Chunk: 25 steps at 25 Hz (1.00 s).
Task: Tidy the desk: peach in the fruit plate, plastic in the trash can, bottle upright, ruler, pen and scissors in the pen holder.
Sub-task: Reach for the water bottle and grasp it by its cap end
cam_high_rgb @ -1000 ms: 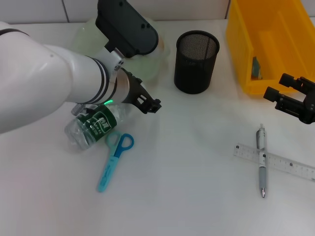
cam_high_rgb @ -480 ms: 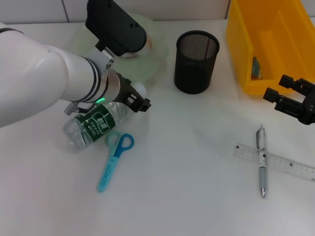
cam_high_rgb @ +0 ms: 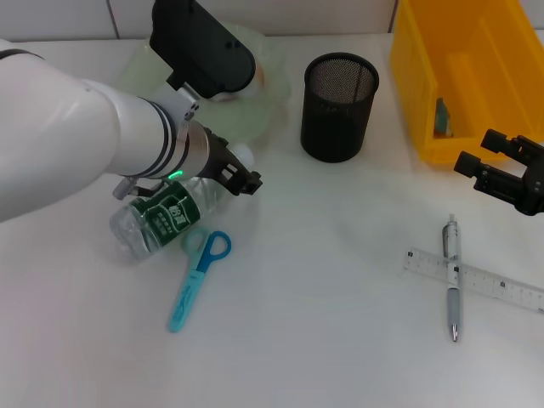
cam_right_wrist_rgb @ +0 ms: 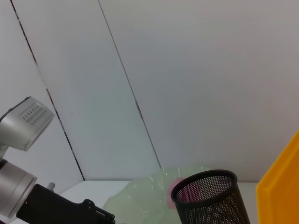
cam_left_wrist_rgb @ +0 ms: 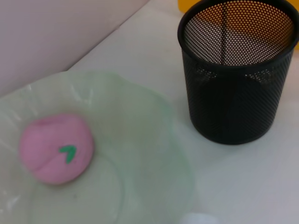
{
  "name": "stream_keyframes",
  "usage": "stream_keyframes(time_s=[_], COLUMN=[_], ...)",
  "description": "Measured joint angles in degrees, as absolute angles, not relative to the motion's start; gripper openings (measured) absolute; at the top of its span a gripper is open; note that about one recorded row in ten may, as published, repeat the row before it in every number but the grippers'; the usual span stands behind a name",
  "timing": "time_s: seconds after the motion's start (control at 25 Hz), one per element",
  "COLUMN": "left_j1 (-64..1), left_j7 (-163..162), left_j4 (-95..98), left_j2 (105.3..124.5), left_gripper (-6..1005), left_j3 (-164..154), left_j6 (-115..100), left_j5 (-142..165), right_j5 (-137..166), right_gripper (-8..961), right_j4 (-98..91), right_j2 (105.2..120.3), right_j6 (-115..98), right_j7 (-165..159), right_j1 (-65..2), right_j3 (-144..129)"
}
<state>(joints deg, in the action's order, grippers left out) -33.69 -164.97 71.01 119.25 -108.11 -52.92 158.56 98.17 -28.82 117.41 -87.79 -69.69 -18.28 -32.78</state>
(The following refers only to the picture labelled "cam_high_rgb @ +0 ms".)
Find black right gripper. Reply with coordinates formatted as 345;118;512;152
453;128;544;218

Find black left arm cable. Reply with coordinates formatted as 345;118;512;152
111;178;171;201

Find transparent plastic ruler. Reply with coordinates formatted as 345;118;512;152
401;245;544;315

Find translucent green fruit plate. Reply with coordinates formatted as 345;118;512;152
118;23;294;142

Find pink toy peach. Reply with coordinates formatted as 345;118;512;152
210;63;268;104

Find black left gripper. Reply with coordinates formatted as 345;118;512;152
197;126;264;198

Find clear green-label water bottle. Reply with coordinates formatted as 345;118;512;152
109;143;258;263

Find yellow plastic bin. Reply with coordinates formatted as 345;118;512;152
389;0;544;170

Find teal plastic wrapper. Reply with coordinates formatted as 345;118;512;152
433;97;454;138

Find silver ballpoint pen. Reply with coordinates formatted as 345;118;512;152
440;213;463;343

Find blue and teal scissors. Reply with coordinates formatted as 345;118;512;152
167;229;233;333

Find black mesh pen holder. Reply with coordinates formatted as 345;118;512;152
300;52;380;163

